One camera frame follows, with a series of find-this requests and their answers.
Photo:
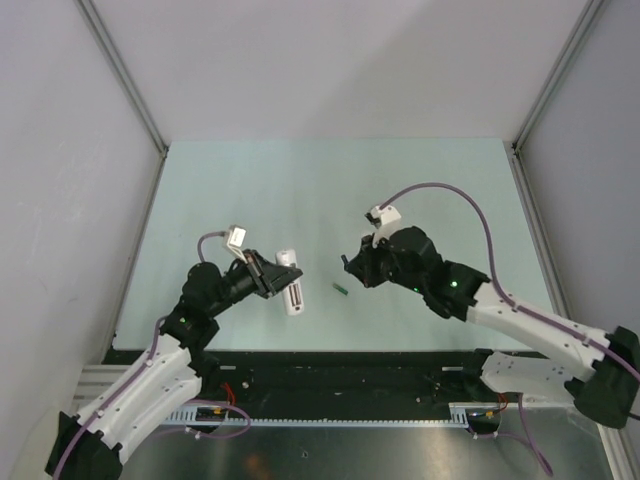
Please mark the green AAA battery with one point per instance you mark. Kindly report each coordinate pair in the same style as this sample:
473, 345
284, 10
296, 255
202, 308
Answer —
340, 289

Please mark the white remote control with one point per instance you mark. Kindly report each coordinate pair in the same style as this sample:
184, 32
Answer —
292, 294

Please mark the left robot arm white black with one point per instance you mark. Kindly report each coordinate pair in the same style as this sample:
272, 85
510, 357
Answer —
98, 440

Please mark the left aluminium frame post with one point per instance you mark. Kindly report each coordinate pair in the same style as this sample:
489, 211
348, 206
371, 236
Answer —
115, 61

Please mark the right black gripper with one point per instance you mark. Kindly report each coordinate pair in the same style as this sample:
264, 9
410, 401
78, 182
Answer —
363, 266

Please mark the right aluminium frame post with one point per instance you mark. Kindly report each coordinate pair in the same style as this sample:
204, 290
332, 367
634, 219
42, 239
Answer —
568, 55

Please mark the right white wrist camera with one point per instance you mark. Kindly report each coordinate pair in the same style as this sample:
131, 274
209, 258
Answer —
385, 220

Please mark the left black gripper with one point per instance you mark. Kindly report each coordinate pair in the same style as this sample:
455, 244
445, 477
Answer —
256, 270

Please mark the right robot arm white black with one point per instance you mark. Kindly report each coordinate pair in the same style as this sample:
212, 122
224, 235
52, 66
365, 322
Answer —
597, 370

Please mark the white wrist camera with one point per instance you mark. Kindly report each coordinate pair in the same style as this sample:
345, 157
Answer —
235, 237
385, 220

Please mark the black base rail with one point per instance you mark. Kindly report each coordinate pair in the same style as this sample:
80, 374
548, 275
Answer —
351, 385

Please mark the grey slotted cable duct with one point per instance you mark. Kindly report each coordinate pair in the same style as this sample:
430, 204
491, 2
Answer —
456, 415

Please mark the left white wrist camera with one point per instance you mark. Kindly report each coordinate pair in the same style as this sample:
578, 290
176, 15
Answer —
235, 237

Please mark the aluminium frame post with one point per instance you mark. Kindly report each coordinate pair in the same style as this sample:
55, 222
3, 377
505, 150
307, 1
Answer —
568, 55
115, 61

